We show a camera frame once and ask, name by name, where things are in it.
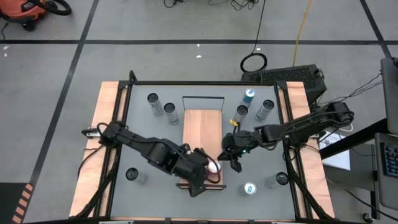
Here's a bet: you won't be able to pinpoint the orange shop vacuum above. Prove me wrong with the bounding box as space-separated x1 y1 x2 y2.
0 0 47 32

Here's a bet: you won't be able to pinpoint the red Fanta soda can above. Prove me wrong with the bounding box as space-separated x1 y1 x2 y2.
205 160 223 185

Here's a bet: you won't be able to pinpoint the silver blue Red Bull can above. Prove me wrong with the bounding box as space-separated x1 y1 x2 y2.
239 181 258 197
239 88 256 108

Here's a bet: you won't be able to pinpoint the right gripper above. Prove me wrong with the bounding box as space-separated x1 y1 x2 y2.
216 130 261 161

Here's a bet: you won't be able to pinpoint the yellow power cord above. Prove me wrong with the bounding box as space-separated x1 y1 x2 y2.
292 0 313 68

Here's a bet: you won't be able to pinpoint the white Celsius energy can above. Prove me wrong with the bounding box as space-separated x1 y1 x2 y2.
264 171 290 190
232 105 249 124
163 102 180 126
125 167 149 186
147 92 165 118
254 99 275 123

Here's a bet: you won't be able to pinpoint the black vacuum hose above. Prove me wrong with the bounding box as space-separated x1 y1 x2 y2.
29 0 72 16

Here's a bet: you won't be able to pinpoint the grey desk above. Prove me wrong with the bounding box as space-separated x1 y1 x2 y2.
374 132 398 212

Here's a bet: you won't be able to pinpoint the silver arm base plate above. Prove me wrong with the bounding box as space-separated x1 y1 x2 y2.
81 126 103 139

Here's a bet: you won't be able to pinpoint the black desk beam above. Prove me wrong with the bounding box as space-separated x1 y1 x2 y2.
319 117 389 160

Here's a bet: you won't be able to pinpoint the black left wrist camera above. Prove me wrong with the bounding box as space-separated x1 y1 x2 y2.
187 181 206 198

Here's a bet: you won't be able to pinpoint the black keyboard blue keys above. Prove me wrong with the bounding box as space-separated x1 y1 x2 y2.
379 141 398 179

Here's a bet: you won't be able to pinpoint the grey monitor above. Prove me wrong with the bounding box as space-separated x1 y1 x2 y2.
380 57 398 127

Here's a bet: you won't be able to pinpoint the white paper sheet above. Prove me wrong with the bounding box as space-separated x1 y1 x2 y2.
318 132 352 171

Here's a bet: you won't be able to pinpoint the black aluminium rig frame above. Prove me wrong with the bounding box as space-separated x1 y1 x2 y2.
68 70 336 224

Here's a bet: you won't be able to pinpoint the black cable with coil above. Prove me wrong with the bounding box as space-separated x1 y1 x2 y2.
239 0 269 74

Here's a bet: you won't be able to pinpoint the black orange striped floor mat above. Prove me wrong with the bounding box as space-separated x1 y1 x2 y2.
0 182 35 224

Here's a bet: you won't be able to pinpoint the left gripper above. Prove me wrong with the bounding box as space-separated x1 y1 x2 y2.
178 148 223 187

